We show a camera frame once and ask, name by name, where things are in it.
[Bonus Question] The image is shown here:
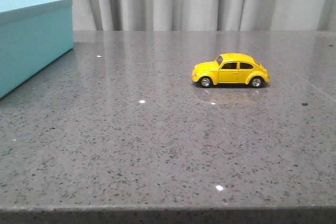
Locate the yellow toy beetle car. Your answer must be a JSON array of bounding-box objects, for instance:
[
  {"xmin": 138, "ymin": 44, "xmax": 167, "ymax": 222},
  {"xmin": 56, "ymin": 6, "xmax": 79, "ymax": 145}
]
[{"xmin": 192, "ymin": 53, "xmax": 270, "ymax": 88}]

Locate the light blue storage box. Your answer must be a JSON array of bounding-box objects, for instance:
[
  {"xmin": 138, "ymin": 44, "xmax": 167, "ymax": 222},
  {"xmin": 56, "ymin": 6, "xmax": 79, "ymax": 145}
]
[{"xmin": 1, "ymin": 0, "xmax": 74, "ymax": 97}]

